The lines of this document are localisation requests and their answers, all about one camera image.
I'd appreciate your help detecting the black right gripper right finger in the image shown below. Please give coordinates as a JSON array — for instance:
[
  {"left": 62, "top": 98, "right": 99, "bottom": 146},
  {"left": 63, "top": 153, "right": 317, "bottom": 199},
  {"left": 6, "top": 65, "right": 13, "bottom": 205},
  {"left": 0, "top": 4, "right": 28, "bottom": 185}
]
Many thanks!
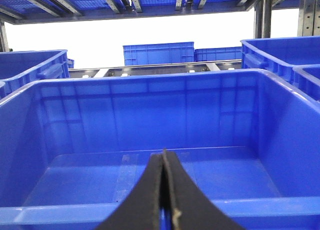
[{"left": 162, "top": 149, "right": 244, "bottom": 230}]

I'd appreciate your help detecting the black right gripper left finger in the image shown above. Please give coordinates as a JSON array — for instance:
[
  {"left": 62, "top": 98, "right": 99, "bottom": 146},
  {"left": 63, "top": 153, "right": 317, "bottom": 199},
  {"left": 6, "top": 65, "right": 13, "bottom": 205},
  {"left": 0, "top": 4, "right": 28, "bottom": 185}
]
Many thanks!
[{"left": 96, "top": 154, "right": 163, "bottom": 230}]

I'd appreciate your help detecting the blue plastic target bin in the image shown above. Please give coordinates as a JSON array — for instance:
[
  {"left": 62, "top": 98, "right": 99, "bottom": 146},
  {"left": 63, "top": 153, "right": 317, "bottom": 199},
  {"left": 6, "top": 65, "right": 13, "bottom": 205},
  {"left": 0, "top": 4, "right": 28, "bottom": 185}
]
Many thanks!
[{"left": 0, "top": 69, "right": 320, "bottom": 230}]

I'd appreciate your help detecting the blue crate in background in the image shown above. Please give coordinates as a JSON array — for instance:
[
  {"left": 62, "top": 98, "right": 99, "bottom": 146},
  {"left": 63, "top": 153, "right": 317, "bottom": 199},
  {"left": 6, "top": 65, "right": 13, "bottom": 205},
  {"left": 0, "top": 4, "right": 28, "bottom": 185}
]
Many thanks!
[{"left": 123, "top": 41, "right": 195, "bottom": 66}]

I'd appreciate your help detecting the blue bin right edge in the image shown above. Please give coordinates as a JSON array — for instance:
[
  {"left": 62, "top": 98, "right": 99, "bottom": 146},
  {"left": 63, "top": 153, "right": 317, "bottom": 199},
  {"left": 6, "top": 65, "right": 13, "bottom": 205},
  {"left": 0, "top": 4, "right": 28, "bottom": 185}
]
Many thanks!
[{"left": 292, "top": 64, "right": 320, "bottom": 102}]

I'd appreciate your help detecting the blue bin far right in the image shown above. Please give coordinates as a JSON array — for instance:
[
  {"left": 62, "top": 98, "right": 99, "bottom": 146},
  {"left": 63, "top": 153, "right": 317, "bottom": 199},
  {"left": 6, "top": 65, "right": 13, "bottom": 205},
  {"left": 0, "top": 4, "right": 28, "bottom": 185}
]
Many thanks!
[{"left": 241, "top": 36, "right": 320, "bottom": 82}]

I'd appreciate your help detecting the blue bin far left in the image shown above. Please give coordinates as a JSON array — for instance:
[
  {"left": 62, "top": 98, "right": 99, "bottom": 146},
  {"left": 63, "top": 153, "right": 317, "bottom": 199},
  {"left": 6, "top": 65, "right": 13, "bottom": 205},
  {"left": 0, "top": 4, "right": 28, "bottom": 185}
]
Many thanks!
[{"left": 0, "top": 49, "right": 70, "bottom": 98}]

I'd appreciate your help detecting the metal shelf rack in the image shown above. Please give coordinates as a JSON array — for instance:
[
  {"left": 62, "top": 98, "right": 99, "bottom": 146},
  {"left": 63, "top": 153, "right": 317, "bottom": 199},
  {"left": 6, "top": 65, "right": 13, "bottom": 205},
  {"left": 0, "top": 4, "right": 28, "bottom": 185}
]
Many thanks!
[{"left": 0, "top": 0, "right": 320, "bottom": 68}]

